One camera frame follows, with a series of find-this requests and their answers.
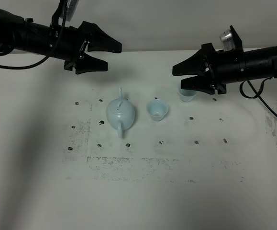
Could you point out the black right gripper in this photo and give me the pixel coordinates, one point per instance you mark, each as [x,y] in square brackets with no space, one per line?
[222,66]

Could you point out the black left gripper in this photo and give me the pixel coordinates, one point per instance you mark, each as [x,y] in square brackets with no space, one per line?
[72,44]

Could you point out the light blue porcelain teapot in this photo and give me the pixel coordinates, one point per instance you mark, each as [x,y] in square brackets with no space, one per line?
[120,114]

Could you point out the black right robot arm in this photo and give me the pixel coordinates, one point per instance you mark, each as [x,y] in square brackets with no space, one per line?
[256,64]

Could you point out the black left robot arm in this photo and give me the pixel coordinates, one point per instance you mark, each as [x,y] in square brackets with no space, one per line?
[25,35]

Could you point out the far light blue teacup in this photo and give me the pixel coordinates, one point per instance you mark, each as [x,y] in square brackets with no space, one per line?
[186,95]

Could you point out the light blue teacup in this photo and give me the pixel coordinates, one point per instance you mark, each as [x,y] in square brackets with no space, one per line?
[186,95]
[157,109]

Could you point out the near light blue teacup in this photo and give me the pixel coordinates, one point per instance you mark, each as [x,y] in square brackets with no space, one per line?
[157,109]

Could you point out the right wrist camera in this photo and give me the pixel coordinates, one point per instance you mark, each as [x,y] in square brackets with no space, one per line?
[230,40]

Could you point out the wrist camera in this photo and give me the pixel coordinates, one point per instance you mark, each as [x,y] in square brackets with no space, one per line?
[66,9]
[230,40]

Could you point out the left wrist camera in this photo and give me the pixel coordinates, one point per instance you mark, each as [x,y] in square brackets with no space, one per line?
[66,9]

